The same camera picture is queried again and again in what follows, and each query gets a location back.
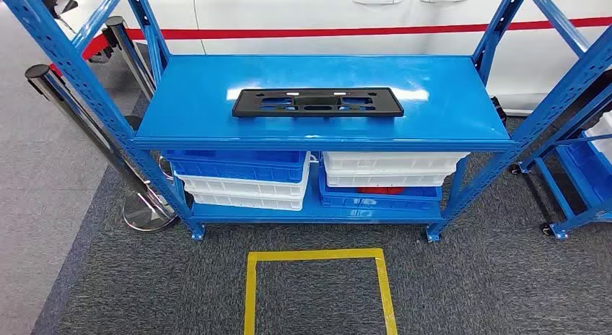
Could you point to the black plastic plate bracket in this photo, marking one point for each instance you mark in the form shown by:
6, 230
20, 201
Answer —
382, 108

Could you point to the red part in crate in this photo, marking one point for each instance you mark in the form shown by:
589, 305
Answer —
382, 191

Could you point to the blue metal shelf rack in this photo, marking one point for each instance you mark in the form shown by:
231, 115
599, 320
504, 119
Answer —
554, 187
191, 108

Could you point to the blue plastic crate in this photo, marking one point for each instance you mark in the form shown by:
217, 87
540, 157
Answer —
382, 201
239, 172

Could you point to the yellow floor tape square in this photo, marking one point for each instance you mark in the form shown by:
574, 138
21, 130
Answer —
311, 255

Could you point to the white car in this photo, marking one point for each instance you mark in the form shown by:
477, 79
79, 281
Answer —
287, 12

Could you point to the white car side mirror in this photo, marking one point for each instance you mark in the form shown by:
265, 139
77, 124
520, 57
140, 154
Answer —
57, 5

